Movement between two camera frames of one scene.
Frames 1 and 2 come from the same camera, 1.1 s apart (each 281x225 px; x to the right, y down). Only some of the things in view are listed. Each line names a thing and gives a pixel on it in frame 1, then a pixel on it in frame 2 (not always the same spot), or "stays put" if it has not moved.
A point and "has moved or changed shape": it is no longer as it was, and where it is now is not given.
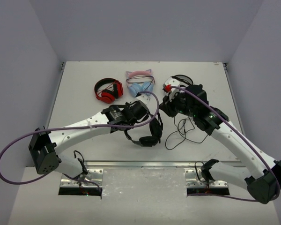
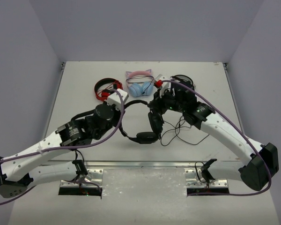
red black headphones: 109,96 stays put
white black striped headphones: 185,78 stays put
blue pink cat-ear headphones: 140,81 stays put
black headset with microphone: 156,127 has moved or changed shape
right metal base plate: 192,181 stays put
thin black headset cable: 179,143 → 178,127
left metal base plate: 93,179 stays put
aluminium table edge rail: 151,164 stays put
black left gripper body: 152,120 → 118,116
